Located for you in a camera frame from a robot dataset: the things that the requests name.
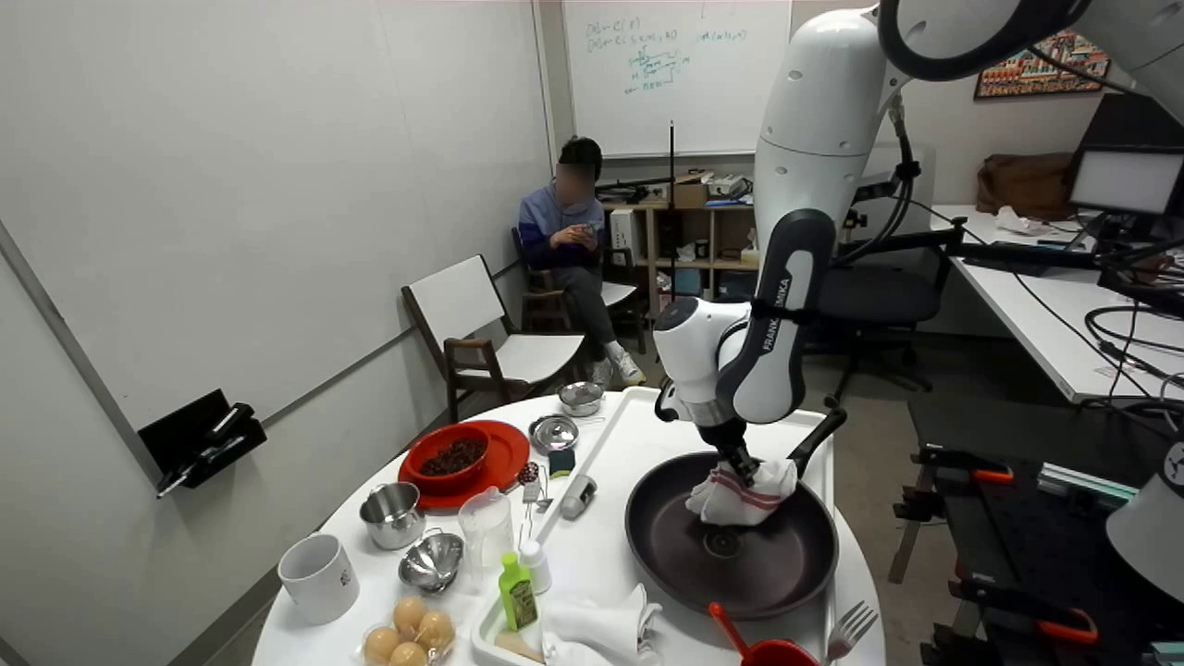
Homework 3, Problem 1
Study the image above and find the silver fork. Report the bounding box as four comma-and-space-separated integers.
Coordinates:
820, 597, 885, 666

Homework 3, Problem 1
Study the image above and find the small steel dish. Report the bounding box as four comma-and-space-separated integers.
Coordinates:
554, 379, 607, 423

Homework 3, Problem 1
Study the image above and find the clear plastic cup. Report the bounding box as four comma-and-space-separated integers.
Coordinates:
455, 485, 513, 597

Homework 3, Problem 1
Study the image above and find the orange-handled black clamp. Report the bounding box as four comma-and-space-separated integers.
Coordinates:
947, 571, 1104, 651
906, 442, 1020, 493

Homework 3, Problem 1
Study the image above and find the red spoon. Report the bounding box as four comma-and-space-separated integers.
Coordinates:
707, 598, 755, 659

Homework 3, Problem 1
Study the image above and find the red plate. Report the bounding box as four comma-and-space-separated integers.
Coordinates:
396, 417, 533, 519

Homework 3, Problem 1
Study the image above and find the colourful wall poster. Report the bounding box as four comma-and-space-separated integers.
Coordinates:
975, 31, 1114, 104

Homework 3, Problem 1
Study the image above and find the seated person in blue sweater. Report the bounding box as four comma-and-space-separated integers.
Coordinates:
513, 132, 647, 387

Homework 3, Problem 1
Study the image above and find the white desk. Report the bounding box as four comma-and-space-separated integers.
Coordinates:
929, 201, 1184, 409

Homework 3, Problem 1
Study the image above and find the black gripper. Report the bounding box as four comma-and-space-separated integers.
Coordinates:
697, 409, 762, 490

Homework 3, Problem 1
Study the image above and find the black robot workbench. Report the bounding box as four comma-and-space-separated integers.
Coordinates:
885, 393, 1184, 666

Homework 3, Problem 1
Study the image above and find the black stereo camera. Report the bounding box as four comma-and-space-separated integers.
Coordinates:
851, 174, 923, 216

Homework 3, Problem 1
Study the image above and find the large whiteboard with grey frame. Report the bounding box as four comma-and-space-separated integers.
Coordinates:
0, 0, 553, 493

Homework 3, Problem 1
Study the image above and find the small metal utensil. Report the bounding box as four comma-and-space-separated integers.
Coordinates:
513, 460, 554, 516

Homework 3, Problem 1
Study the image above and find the pale green bar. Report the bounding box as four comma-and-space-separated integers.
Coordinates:
1031, 460, 1145, 506

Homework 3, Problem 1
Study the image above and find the shiny steel bowl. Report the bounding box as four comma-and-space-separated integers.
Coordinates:
396, 528, 469, 597

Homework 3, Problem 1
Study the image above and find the brown cardboard box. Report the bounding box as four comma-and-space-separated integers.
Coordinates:
975, 149, 1078, 221

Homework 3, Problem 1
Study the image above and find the white mug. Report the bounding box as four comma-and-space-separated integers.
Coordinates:
275, 528, 362, 629

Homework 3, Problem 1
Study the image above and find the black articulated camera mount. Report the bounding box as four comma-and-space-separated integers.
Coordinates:
848, 202, 1105, 275

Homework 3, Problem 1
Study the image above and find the grey cylinder shaker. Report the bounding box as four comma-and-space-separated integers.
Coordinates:
558, 474, 600, 520

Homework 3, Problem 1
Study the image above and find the small white bottle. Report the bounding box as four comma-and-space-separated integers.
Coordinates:
513, 520, 554, 597

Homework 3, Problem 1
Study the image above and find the computer monitor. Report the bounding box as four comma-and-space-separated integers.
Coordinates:
1066, 93, 1184, 244

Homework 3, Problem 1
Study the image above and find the white towel with red stripes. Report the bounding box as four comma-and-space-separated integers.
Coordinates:
682, 454, 802, 534

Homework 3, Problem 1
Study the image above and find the red bowl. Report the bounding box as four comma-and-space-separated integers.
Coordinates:
405, 426, 495, 490

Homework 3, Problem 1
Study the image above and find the black marker tray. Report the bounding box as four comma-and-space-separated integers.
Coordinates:
137, 387, 270, 504

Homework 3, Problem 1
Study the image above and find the wooden chair with white seat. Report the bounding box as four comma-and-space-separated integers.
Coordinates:
405, 250, 590, 423
513, 226, 644, 364

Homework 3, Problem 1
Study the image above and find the black office chair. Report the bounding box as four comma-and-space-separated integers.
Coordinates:
808, 236, 957, 409

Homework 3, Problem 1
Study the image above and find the small cardboard box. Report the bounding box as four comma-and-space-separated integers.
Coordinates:
670, 174, 714, 216

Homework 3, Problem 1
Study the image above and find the black frying pan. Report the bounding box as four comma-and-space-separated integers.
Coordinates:
623, 406, 851, 625

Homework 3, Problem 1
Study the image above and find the steel cup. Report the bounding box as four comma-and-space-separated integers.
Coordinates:
354, 482, 431, 555

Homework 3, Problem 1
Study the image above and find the black tripod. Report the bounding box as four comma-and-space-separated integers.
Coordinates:
653, 118, 684, 311

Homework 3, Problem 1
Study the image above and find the crumpled white cloth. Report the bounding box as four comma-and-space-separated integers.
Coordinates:
536, 580, 670, 666

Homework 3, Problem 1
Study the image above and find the wall whiteboard with writing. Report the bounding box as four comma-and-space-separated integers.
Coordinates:
558, 0, 795, 162

